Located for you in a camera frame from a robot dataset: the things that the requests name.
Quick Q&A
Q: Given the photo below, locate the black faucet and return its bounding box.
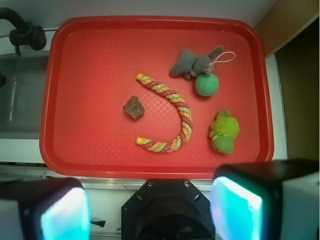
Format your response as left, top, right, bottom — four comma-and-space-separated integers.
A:
0, 7, 47, 56

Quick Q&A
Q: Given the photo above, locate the grey sink basin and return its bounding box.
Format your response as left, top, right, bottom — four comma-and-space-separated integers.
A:
0, 51, 49, 139

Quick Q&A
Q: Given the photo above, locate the grey plush elephant toy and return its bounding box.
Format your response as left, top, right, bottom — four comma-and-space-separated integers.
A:
169, 46, 236, 81

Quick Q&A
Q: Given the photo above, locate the brown cardboard panel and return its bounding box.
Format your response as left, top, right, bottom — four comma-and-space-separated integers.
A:
254, 0, 320, 58

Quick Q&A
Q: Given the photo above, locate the green rubber ball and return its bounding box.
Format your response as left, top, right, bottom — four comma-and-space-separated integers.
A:
194, 73, 220, 97

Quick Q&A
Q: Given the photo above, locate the multicolored twisted rope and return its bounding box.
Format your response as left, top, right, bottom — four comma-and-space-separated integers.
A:
135, 72, 194, 154

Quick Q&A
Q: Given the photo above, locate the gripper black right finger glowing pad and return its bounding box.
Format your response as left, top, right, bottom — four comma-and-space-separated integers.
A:
210, 159, 320, 240

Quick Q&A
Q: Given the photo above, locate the green frog plush toy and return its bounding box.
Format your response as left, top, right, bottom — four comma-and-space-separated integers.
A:
209, 110, 240, 155

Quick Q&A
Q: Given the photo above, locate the brown rock-like chunk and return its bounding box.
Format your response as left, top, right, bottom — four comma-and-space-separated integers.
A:
123, 95, 145, 120

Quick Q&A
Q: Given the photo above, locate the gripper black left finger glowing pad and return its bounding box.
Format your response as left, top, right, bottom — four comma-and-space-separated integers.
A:
0, 177, 91, 240

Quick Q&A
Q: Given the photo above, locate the red plastic tray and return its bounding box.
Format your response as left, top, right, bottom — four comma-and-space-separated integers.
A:
40, 16, 274, 179

